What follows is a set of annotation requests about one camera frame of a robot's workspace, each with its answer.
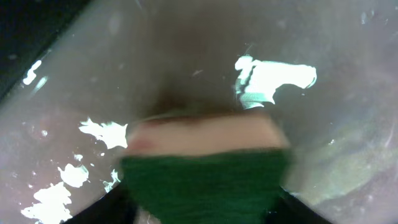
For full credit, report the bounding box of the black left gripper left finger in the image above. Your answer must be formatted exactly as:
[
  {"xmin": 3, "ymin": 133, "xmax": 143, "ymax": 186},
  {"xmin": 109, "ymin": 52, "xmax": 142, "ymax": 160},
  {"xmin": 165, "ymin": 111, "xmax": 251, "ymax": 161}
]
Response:
[{"xmin": 63, "ymin": 184, "xmax": 137, "ymax": 224}]

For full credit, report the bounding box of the black square water tray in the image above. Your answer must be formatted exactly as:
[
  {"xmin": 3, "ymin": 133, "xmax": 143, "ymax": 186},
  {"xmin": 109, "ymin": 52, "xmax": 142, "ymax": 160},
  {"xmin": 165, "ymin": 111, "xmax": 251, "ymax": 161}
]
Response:
[{"xmin": 0, "ymin": 0, "xmax": 398, "ymax": 224}]

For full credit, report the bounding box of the pink and green sponge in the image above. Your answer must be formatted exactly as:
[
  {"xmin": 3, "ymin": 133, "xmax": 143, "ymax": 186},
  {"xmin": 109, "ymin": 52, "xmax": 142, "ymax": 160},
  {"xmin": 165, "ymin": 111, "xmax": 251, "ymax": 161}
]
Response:
[{"xmin": 120, "ymin": 114, "xmax": 289, "ymax": 224}]

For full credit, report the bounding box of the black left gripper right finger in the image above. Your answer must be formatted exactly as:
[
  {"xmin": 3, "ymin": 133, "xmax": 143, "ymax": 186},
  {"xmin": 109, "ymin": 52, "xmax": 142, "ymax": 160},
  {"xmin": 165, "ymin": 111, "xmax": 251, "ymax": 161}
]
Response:
[{"xmin": 267, "ymin": 189, "xmax": 331, "ymax": 224}]

